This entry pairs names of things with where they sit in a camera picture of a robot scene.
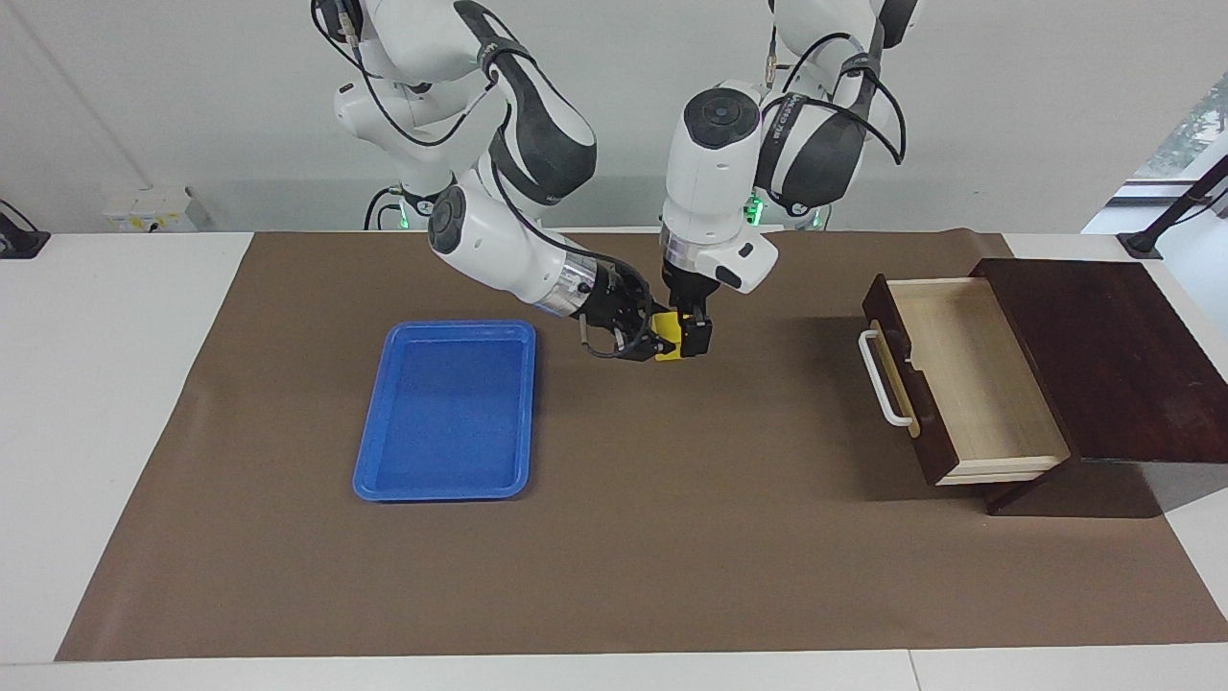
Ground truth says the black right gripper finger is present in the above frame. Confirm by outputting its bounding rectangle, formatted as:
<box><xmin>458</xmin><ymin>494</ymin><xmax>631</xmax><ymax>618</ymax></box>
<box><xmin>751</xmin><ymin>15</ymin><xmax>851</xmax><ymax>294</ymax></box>
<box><xmin>619</xmin><ymin>326</ymin><xmax>674</xmax><ymax>362</ymax></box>

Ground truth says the wooden drawer with white handle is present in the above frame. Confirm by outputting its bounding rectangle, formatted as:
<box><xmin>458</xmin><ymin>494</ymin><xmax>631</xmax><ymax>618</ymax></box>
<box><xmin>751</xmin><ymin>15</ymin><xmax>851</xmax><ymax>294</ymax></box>
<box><xmin>857</xmin><ymin>276</ymin><xmax>1073</xmax><ymax>488</ymax></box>

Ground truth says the brown table mat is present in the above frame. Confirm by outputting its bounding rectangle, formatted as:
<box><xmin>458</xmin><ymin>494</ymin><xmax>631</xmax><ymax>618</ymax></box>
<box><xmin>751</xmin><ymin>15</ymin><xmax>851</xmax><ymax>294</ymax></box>
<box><xmin>55</xmin><ymin>230</ymin><xmax>1228</xmax><ymax>663</ymax></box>

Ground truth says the blue plastic tray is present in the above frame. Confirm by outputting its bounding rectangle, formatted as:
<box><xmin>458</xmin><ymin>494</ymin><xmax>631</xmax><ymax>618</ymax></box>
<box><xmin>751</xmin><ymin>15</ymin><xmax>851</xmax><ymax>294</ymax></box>
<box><xmin>352</xmin><ymin>320</ymin><xmax>537</xmax><ymax>503</ymax></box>

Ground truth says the dark brown wooden cabinet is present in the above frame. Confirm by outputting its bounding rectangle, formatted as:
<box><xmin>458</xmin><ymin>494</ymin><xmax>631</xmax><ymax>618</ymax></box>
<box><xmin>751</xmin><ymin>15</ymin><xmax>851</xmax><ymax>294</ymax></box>
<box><xmin>967</xmin><ymin>257</ymin><xmax>1228</xmax><ymax>516</ymax></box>

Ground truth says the black angled stand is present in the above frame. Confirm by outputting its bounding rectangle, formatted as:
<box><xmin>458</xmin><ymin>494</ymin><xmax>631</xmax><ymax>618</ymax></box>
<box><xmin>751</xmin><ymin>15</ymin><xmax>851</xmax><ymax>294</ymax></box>
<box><xmin>1118</xmin><ymin>154</ymin><xmax>1228</xmax><ymax>260</ymax></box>

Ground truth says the window with green foliage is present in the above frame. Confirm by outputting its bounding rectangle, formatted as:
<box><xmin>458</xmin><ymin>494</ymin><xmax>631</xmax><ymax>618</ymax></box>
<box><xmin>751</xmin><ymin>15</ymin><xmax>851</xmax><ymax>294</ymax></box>
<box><xmin>1132</xmin><ymin>67</ymin><xmax>1228</xmax><ymax>183</ymax></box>

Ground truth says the black stand base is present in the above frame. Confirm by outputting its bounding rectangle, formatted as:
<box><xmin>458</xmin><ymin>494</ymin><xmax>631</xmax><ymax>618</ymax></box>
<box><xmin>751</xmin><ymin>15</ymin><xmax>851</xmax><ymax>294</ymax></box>
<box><xmin>0</xmin><ymin>199</ymin><xmax>51</xmax><ymax>260</ymax></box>

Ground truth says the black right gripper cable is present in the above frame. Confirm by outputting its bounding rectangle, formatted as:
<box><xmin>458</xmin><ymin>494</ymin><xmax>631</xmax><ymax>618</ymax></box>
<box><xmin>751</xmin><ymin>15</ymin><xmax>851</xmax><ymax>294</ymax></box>
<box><xmin>312</xmin><ymin>0</ymin><xmax>663</xmax><ymax>362</ymax></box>

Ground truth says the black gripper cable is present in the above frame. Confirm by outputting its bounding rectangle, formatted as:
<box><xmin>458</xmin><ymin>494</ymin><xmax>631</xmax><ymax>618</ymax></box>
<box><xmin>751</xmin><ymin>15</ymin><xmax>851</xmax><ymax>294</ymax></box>
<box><xmin>763</xmin><ymin>29</ymin><xmax>908</xmax><ymax>217</ymax></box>
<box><xmin>312</xmin><ymin>0</ymin><xmax>663</xmax><ymax>362</ymax></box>

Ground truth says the black right arm base cable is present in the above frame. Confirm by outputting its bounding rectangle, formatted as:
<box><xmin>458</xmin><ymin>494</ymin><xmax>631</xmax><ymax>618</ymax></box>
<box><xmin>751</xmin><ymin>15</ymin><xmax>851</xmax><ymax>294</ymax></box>
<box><xmin>363</xmin><ymin>187</ymin><xmax>404</xmax><ymax>232</ymax></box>

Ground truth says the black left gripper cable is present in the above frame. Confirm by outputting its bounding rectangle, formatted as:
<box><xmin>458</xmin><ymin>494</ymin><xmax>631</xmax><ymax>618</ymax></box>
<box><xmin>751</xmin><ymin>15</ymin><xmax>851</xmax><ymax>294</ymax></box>
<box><xmin>763</xmin><ymin>29</ymin><xmax>908</xmax><ymax>217</ymax></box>

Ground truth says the white wall electrical box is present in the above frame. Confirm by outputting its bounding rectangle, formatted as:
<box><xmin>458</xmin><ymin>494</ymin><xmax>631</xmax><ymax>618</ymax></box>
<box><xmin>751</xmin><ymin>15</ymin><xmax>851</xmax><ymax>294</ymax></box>
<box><xmin>104</xmin><ymin>187</ymin><xmax>212</xmax><ymax>233</ymax></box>

